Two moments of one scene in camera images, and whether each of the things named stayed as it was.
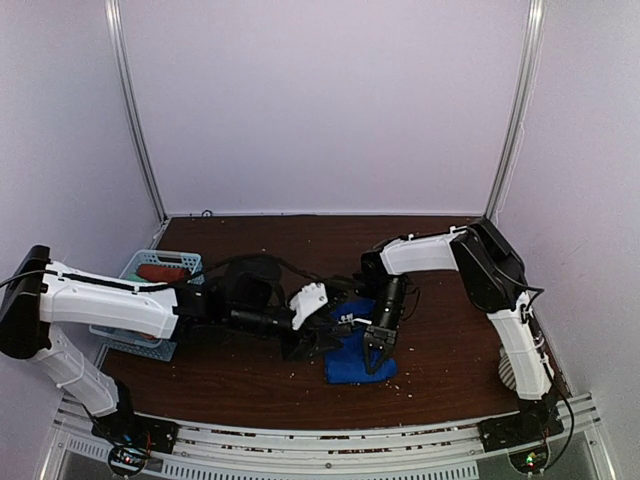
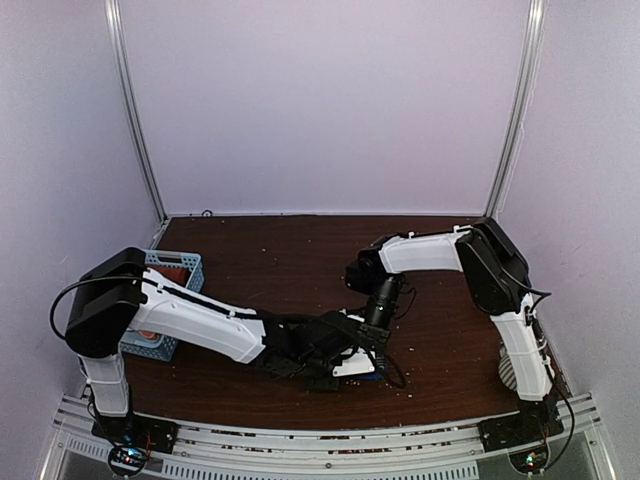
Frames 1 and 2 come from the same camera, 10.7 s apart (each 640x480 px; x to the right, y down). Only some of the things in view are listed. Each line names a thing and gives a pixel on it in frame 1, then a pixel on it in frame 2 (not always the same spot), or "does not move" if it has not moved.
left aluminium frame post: [115, 33] does not move
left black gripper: [301, 346] -> [322, 385]
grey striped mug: [505, 370] does not move
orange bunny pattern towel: [147, 336] does not move
